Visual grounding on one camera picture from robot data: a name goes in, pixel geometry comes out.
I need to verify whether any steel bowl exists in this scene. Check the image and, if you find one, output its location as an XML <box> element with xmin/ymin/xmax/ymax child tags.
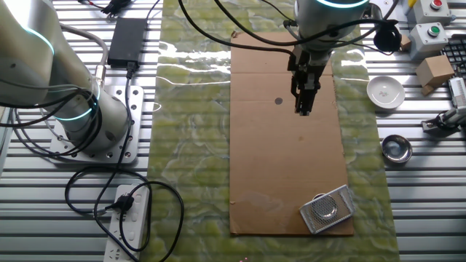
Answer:
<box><xmin>381</xmin><ymin>134</ymin><xmax>414</xmax><ymax>164</ymax></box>

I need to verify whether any black power adapter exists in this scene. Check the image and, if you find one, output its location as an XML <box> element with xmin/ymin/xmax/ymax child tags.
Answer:
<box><xmin>107</xmin><ymin>17</ymin><xmax>149</xmax><ymax>69</ymax></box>

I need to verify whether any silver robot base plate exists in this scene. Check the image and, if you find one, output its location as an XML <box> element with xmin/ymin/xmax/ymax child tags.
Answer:
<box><xmin>48</xmin><ymin>84</ymin><xmax>146</xmax><ymax>165</ymax></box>

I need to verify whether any small cardboard cube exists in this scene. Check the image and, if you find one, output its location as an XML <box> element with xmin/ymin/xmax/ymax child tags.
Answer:
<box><xmin>399</xmin><ymin>34</ymin><xmax>413</xmax><ymax>52</ymax></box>

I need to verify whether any black plug with cable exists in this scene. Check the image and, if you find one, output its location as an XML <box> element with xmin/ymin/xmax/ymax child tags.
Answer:
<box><xmin>64</xmin><ymin>165</ymin><xmax>186</xmax><ymax>262</ymax></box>

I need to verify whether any grey box red button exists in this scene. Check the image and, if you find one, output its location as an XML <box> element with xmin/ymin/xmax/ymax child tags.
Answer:
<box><xmin>405</xmin><ymin>0</ymin><xmax>457</xmax><ymax>26</ymax></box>

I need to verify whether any black base cable bundle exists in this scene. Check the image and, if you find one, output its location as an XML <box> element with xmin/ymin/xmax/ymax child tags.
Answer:
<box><xmin>0</xmin><ymin>78</ymin><xmax>105</xmax><ymax>161</ymax></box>

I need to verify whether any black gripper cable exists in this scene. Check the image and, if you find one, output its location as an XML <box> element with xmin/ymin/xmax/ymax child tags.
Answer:
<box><xmin>177</xmin><ymin>0</ymin><xmax>298</xmax><ymax>61</ymax></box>

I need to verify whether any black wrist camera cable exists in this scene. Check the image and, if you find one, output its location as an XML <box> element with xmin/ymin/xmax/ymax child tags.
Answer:
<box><xmin>213</xmin><ymin>0</ymin><xmax>403</xmax><ymax>54</ymax></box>

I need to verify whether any green marble pattern mat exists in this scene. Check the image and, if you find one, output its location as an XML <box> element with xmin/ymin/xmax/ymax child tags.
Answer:
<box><xmin>140</xmin><ymin>0</ymin><xmax>401</xmax><ymax>262</ymax></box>

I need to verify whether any small silver camera on mount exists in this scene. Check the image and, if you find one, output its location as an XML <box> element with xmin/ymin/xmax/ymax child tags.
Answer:
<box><xmin>421</xmin><ymin>107</ymin><xmax>466</xmax><ymax>138</ymax></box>

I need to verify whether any brown cardboard sheet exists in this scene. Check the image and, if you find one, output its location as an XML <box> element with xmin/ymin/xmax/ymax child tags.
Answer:
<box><xmin>228</xmin><ymin>31</ymin><xmax>355</xmax><ymax>237</ymax></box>

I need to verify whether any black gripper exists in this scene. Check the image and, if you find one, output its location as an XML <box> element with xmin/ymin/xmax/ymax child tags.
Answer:
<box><xmin>286</xmin><ymin>46</ymin><xmax>333</xmax><ymax>116</ymax></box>

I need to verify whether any grey box green button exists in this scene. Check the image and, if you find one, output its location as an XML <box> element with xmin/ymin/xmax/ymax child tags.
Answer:
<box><xmin>407</xmin><ymin>22</ymin><xmax>450</xmax><ymax>61</ymax></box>

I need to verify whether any black bundled adapter lead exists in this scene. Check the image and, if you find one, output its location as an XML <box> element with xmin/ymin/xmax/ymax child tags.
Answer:
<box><xmin>77</xmin><ymin>0</ymin><xmax>163</xmax><ymax>21</ymax></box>

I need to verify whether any thick grey robot cable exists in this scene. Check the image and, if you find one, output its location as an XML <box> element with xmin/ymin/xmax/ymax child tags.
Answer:
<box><xmin>58</xmin><ymin>22</ymin><xmax>111</xmax><ymax>87</ymax></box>

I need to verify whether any white floral porcelain dish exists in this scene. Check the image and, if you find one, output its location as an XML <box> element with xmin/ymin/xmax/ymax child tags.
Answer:
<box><xmin>366</xmin><ymin>75</ymin><xmax>406</xmax><ymax>110</ymax></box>

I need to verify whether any black keyboard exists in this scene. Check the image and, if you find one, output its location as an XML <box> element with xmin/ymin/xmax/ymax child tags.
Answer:
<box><xmin>439</xmin><ymin>34</ymin><xmax>466</xmax><ymax>79</ymax></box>

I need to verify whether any white power strip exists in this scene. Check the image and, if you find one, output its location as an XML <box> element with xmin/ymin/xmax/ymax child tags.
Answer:
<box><xmin>103</xmin><ymin>184</ymin><xmax>151</xmax><ymax>262</ymax></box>

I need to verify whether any black adapter mains cable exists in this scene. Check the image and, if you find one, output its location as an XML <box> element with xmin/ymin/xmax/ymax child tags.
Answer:
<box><xmin>92</xmin><ymin>61</ymin><xmax>141</xmax><ymax>262</ymax></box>

